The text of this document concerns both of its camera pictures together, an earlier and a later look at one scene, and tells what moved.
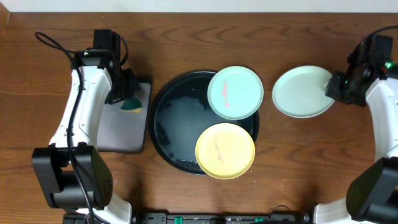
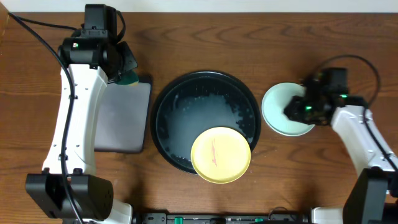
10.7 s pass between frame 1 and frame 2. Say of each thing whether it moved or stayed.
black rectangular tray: stayed
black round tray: stayed
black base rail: stayed
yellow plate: moved
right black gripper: moved
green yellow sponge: moved
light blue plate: moved
